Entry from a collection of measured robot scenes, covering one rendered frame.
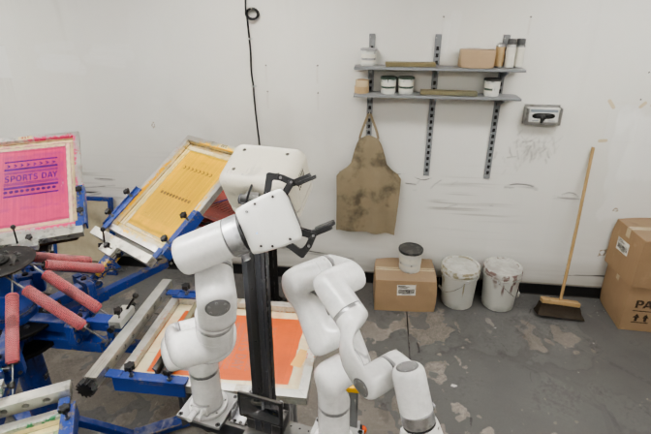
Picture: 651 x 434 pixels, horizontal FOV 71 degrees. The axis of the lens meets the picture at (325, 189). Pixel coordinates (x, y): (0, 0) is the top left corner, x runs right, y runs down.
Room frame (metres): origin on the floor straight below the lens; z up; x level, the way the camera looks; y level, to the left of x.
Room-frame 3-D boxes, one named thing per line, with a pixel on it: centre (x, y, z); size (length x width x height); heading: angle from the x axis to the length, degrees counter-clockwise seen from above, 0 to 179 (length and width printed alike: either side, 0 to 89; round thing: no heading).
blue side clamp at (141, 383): (1.40, 0.70, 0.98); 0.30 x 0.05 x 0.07; 83
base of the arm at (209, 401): (1.13, 0.40, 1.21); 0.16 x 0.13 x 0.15; 162
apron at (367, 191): (3.52, -0.35, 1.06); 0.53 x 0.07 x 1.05; 83
